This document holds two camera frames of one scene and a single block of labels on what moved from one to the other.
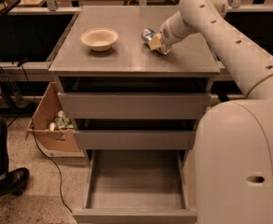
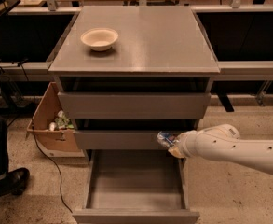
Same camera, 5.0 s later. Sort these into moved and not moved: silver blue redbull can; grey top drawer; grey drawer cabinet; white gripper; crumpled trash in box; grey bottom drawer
Moved: silver blue redbull can; white gripper
Not moved: grey top drawer; grey drawer cabinet; crumpled trash in box; grey bottom drawer
